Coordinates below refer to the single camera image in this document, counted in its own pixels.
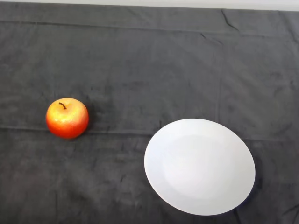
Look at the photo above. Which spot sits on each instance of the red yellow apple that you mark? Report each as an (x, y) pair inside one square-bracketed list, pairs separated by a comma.
[(67, 121)]

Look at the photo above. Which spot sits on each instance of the white round plate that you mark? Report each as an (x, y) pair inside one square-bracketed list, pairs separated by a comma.
[(198, 168)]

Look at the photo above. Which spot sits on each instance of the black cloth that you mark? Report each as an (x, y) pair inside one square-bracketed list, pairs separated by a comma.
[(140, 70)]

